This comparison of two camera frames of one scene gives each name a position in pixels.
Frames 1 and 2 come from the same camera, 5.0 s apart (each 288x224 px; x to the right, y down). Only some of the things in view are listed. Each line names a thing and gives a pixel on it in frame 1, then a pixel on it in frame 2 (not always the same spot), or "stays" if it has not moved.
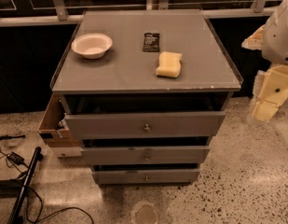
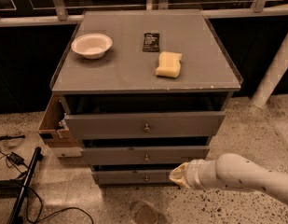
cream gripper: [278, 37] to [192, 174]
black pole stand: [16, 214] stays
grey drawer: [145, 155] stays
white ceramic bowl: [92, 46] stays
